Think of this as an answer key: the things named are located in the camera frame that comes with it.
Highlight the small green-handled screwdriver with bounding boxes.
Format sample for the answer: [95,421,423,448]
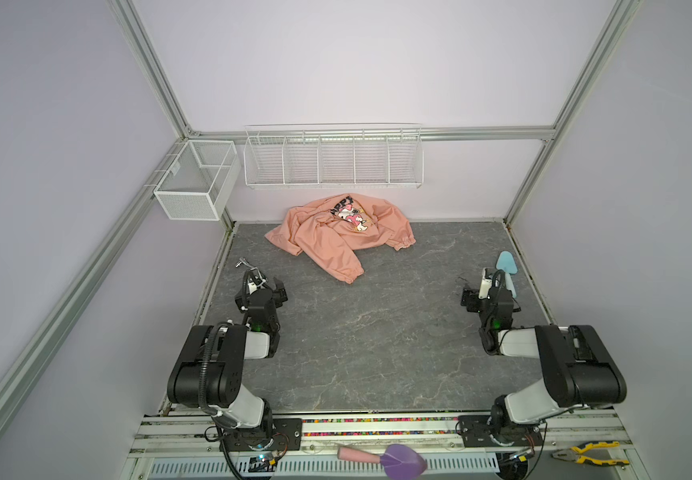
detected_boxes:
[235,257,257,270]

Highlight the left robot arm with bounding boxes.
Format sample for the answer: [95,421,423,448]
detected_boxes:
[167,275,288,437]

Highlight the teal plastic trowel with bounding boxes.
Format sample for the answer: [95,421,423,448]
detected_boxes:
[496,251,518,298]

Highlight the pink zip jacket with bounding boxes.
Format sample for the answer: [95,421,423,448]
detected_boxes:
[265,193,416,284]

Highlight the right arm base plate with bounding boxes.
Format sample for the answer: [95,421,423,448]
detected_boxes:
[455,414,544,448]

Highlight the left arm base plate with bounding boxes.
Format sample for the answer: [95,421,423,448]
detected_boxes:
[223,417,303,452]

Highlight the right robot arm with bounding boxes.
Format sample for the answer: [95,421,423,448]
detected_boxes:
[461,286,628,433]

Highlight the white mesh box basket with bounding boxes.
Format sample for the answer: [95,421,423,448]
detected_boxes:
[154,140,241,221]

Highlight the white wire shelf basket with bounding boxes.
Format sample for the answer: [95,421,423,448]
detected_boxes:
[244,123,425,189]

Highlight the purple pink-handled scoop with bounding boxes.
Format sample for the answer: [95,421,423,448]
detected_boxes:
[337,444,428,480]

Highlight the yellow-handled pliers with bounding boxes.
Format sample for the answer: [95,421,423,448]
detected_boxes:
[552,441,630,467]

